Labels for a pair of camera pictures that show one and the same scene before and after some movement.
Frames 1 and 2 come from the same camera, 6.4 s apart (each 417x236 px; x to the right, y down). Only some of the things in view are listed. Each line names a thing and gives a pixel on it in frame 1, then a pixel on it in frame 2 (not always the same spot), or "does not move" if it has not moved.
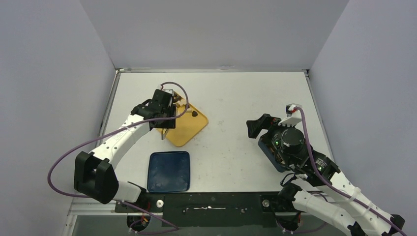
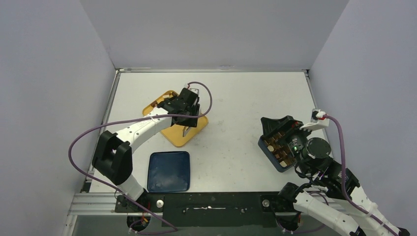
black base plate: (206, 209) does not move
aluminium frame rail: (85, 206) does not move
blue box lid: (168, 171) does not move
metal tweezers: (163, 134) to (185, 132)
